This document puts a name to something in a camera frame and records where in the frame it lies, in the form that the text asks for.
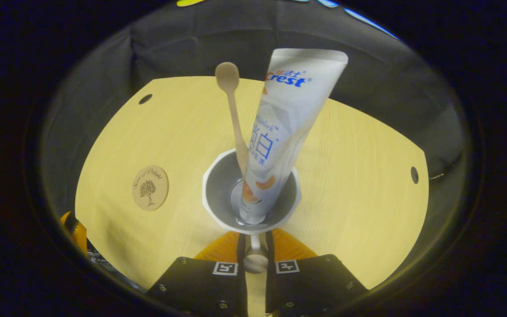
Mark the wooden toothbrush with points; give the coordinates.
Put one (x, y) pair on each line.
(236, 123)

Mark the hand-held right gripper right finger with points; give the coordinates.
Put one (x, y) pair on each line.
(270, 286)

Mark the white toothpaste tube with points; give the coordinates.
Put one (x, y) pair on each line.
(297, 101)

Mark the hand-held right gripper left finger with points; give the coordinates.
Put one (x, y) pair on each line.
(241, 286)

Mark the light wooden desktop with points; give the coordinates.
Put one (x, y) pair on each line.
(359, 185)

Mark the round cork coaster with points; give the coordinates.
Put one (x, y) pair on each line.
(150, 188)

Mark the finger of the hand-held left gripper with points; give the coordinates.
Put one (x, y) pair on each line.
(77, 233)

